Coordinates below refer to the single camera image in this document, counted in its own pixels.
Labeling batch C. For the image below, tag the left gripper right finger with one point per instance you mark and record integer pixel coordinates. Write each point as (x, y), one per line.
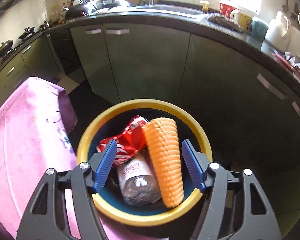
(235, 206)

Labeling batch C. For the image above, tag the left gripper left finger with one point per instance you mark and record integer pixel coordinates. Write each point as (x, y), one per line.
(45, 216)

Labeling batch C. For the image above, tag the clear plastic water bottle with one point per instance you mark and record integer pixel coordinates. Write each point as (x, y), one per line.
(137, 182)

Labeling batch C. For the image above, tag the orange foam fruit net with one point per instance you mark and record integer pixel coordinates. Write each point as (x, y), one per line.
(162, 141)

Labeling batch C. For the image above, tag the crushed red soda can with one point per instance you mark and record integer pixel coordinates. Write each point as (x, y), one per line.
(129, 142)

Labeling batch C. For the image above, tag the yellow rimmed trash bin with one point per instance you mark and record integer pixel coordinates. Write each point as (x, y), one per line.
(109, 200)

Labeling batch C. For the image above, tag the pink floral tablecloth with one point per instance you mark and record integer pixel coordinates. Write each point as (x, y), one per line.
(35, 122)

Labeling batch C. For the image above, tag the dark counter cabinets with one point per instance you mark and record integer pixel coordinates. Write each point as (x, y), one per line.
(245, 100)

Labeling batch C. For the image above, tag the green base cabinets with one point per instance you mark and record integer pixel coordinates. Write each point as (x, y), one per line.
(36, 57)

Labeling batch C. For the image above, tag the black wok on stove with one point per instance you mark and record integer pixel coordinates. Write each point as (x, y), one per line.
(5, 47)

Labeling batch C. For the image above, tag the white plastic jug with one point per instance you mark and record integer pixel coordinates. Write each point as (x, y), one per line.
(279, 31)

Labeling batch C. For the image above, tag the black pan with lid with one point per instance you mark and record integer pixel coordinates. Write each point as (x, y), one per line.
(27, 32)

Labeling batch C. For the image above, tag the red paper cup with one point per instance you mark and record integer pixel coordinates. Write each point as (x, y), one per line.
(225, 8)

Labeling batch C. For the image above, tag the stainless steel sink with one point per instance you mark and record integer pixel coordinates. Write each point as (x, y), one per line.
(173, 8)

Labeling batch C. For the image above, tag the large black wok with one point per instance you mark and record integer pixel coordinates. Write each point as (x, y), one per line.
(79, 10)

